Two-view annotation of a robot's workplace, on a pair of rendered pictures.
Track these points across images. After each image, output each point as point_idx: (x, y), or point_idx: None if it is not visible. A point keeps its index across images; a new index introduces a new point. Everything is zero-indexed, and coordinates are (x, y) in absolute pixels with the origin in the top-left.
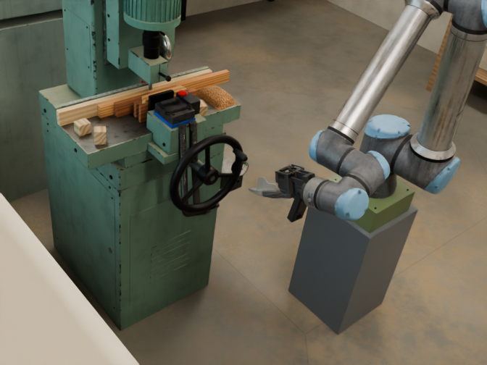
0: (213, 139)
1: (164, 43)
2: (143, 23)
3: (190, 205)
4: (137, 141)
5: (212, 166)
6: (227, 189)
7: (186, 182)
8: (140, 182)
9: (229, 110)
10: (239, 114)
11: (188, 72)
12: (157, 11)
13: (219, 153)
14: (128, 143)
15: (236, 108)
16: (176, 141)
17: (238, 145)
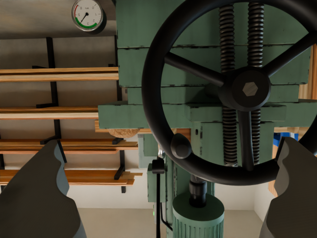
0: (240, 185)
1: (164, 156)
2: (222, 219)
3: (292, 12)
4: (277, 122)
5: (137, 28)
6: (183, 22)
7: (255, 59)
8: (275, 46)
9: (120, 125)
10: (98, 112)
11: (145, 133)
12: (212, 236)
13: (126, 50)
14: (290, 124)
15: (106, 124)
16: (261, 145)
17: (171, 151)
